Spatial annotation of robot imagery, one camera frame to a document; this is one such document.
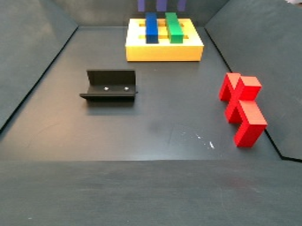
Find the black angle fixture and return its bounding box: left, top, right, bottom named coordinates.
left=79, top=69, right=137, bottom=102

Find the blue long bar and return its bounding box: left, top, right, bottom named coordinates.
left=146, top=12, right=158, bottom=44

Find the yellow slotted board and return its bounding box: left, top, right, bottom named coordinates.
left=126, top=19, right=205, bottom=62

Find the green long bar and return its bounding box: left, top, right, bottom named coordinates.
left=166, top=12, right=185, bottom=43

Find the purple E-shaped block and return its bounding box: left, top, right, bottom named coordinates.
left=137, top=0, right=186, bottom=12

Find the red E-shaped block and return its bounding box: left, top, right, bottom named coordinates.
left=219, top=72, right=268, bottom=147

